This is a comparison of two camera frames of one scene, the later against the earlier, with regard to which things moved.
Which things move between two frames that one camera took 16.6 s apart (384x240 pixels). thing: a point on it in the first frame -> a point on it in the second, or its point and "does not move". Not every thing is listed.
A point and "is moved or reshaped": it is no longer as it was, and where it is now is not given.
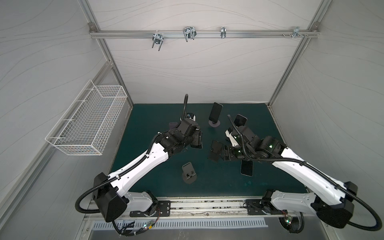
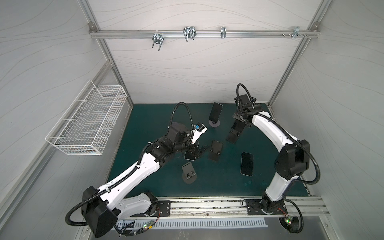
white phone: (200, 146) is moved or reshaped
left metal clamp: (158, 38) does not move
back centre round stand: (214, 124) does not move
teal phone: (246, 168) does not move
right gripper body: (225, 151) -> (240, 123)
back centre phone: (216, 112) does not move
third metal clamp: (223, 32) does not move
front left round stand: (189, 175) does not move
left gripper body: (195, 139) -> (193, 148)
